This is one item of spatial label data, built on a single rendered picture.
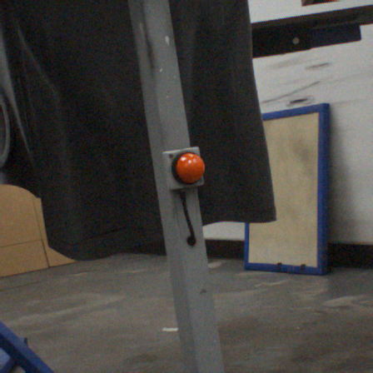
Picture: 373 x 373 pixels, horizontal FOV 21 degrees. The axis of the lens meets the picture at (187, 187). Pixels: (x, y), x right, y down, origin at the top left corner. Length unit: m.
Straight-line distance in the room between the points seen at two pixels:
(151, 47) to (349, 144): 3.13
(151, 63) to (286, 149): 3.36
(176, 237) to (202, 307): 0.10
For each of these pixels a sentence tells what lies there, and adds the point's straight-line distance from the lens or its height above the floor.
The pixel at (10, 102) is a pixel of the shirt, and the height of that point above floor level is 0.78.
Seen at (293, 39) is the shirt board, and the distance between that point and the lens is 2.78.
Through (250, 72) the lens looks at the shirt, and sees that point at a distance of 1.72.
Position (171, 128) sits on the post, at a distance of 1.30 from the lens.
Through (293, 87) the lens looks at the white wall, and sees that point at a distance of 4.66.
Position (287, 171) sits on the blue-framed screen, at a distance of 4.63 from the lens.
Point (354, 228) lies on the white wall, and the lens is 4.46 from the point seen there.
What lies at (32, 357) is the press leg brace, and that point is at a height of 0.17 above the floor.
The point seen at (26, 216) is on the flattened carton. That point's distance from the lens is 6.35.
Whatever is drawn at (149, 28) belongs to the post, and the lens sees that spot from 1.30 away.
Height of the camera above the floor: 0.69
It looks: 3 degrees down
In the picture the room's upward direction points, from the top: 9 degrees counter-clockwise
